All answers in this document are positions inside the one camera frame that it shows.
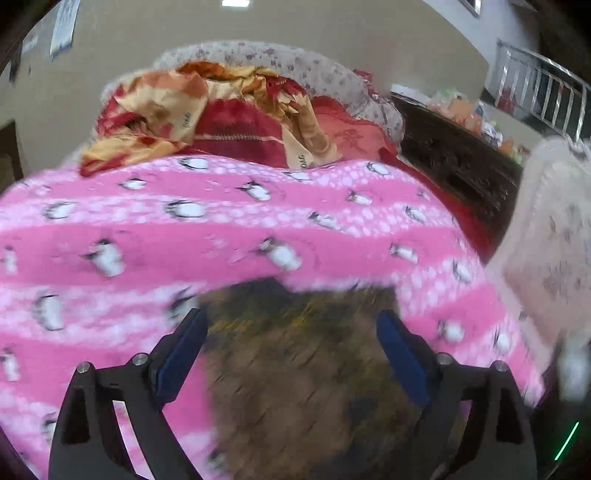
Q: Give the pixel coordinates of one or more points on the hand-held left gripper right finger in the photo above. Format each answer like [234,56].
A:
[401,360]

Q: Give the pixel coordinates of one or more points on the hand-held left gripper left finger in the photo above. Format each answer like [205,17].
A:
[178,364]

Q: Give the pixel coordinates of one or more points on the brown patterned small cloth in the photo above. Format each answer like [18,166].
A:
[295,392]

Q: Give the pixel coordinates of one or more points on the pink penguin blanket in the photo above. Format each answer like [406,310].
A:
[184,249]

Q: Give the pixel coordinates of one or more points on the white floral cloth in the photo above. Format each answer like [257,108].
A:
[549,258]

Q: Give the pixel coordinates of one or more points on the dark wooden cabinet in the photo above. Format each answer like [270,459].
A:
[461,161]

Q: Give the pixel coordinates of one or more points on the coral embroidered pillow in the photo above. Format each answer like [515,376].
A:
[351,134]

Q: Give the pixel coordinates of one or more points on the dark red blanket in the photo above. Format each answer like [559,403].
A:
[240,124]

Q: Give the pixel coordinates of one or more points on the colourful clutter pile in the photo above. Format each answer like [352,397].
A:
[475,115]

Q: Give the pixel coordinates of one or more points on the orange red floral quilt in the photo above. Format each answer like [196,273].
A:
[157,97]

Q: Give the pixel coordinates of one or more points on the metal stair railing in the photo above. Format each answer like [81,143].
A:
[540,92]

